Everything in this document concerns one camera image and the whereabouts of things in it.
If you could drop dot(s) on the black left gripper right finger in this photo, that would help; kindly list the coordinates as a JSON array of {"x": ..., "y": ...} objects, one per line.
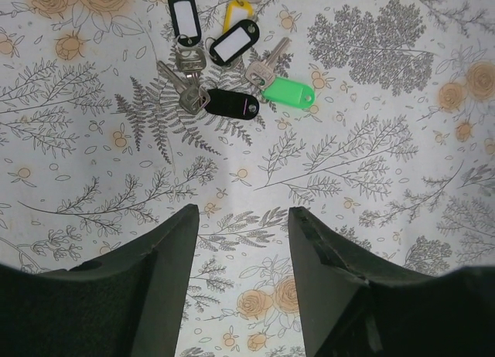
[{"x": 355, "y": 303}]

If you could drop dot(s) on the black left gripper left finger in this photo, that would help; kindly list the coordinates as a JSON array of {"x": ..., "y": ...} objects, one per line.
[{"x": 128, "y": 302}]

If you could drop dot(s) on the silver key near black tag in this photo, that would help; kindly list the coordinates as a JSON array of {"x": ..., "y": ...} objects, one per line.
[{"x": 192, "y": 98}]

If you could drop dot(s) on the green key tag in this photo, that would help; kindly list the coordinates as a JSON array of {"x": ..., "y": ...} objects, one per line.
[{"x": 290, "y": 93}]

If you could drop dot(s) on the plain black key tag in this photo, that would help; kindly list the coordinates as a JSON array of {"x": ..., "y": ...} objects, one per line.
[{"x": 236, "y": 105}]

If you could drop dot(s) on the silver key near green tag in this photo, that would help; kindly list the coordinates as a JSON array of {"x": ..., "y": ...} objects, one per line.
[{"x": 262, "y": 73}]

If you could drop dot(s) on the black key tag white label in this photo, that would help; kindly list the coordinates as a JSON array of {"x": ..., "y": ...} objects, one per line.
[{"x": 185, "y": 22}]

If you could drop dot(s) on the yellow key tag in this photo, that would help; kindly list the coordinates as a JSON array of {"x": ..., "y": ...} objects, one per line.
[{"x": 237, "y": 10}]

